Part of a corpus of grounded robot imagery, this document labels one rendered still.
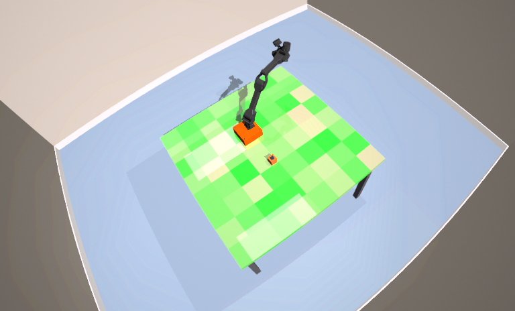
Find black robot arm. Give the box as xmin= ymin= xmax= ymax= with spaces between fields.
xmin=242 ymin=41 xmax=291 ymax=130

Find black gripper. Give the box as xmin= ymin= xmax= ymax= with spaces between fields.
xmin=273 ymin=38 xmax=282 ymax=49

